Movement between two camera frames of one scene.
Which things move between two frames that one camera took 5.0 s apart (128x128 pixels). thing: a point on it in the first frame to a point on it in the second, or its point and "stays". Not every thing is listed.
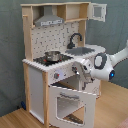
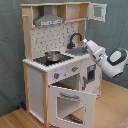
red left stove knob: x=56 y=75 stays
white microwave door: x=97 y=12 stays
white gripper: x=85 y=67 to x=98 y=52
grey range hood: x=48 y=17 stays
